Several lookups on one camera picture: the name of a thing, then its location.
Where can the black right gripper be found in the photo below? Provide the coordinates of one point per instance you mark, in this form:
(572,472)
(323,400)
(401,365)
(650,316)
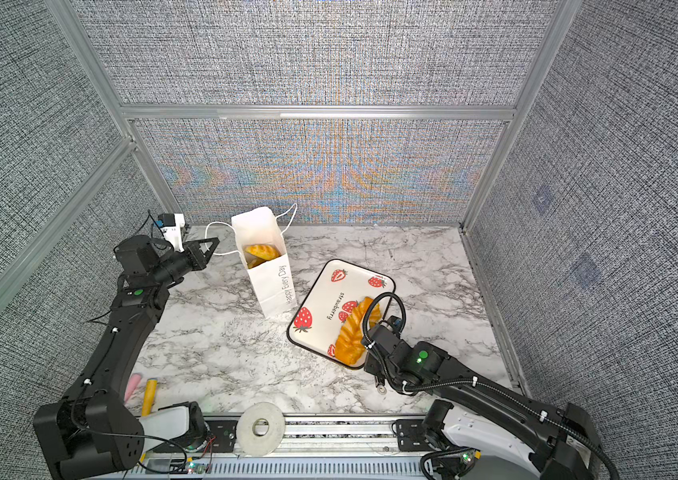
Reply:
(369,365)

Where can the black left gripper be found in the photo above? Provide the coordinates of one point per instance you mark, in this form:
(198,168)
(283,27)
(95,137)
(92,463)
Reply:
(198,259)

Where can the croissant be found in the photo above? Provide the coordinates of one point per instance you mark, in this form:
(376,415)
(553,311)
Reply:
(260,254)

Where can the white paper gift bag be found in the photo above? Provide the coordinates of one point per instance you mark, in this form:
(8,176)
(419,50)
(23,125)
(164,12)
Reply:
(271,280)

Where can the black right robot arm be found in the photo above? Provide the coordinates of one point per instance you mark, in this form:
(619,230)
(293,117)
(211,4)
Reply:
(472,415)

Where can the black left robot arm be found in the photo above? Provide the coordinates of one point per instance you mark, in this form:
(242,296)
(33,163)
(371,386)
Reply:
(89,431)

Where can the white rectangular black-rimmed tray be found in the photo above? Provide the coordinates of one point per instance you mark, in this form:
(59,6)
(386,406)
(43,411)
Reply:
(339,287)

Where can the small circuit board right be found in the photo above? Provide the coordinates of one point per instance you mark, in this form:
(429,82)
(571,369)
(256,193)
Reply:
(468,461)

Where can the purple plastic fork toy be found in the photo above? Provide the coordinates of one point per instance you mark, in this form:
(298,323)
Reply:
(131,386)

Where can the yellow plastic scoop toy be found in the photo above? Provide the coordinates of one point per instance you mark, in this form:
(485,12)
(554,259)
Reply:
(149,395)

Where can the white tape roll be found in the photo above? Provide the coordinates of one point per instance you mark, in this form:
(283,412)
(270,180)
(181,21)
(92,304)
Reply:
(260,429)

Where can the small green circuit board left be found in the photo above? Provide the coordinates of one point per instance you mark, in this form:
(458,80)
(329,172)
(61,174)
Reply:
(197,466)

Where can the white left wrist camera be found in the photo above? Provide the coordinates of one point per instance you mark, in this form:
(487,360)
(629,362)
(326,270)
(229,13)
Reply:
(172,227)

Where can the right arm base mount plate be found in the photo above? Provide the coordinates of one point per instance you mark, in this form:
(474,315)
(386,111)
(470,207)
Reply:
(410,435)

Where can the aluminium front rail frame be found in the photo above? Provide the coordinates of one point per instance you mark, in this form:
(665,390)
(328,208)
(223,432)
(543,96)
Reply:
(324,447)

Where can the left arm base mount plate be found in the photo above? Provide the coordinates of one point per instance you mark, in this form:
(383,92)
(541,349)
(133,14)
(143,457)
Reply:
(209,436)

